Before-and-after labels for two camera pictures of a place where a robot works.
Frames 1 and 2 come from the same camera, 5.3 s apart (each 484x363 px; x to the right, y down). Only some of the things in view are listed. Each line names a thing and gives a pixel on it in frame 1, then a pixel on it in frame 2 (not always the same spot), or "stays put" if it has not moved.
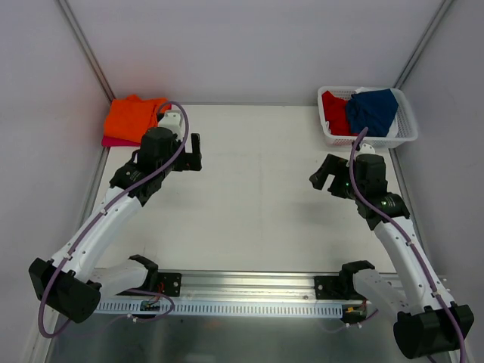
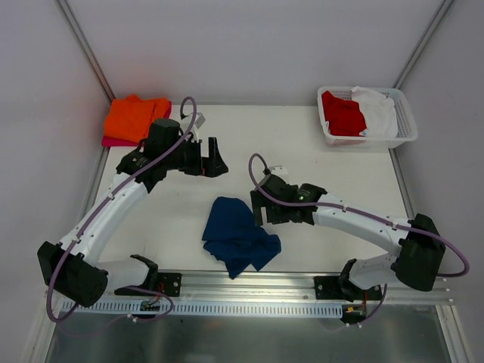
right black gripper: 336,180 → 267,208
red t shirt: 336,113 stays put
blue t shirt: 374,110 → 231,236
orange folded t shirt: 128,119 stays put
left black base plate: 172,282 stays put
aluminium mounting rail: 210,286 stays put
